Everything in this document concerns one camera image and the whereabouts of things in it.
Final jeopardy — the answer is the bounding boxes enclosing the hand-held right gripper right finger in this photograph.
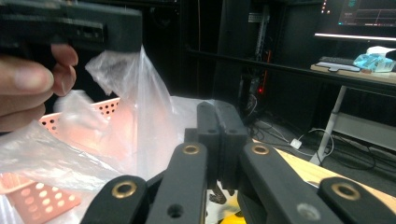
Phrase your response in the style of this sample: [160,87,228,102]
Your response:
[214,100,250,190]

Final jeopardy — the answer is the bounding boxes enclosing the computer monitor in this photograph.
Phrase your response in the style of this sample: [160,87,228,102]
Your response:
[314,0,396,42]

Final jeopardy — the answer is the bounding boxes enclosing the black keyboard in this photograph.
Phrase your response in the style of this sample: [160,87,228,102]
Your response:
[318,55,359,67]

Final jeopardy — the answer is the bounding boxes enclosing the clear plastic bag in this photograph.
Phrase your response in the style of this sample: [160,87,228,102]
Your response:
[0,45,247,224]

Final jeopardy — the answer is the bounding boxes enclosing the white table frame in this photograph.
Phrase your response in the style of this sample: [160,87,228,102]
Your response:
[309,63,396,166]

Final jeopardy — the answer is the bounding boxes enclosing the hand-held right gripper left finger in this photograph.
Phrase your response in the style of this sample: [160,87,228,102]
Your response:
[196,101,222,189]

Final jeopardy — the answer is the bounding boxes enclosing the pink perforated plastic basket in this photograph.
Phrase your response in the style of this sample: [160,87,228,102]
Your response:
[0,97,121,224]

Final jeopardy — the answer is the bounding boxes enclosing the blue plastic packet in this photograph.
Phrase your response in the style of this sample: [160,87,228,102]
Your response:
[353,51,396,73]

